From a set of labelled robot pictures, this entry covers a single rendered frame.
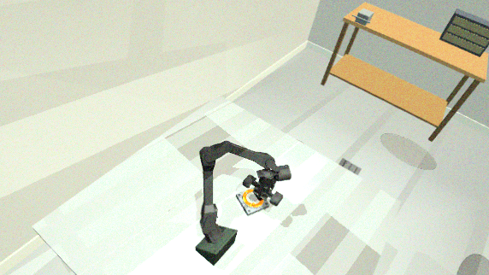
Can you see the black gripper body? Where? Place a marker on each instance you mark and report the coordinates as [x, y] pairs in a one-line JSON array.
[[265, 190]]

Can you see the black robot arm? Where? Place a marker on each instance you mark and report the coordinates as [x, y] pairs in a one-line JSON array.
[[208, 155]]

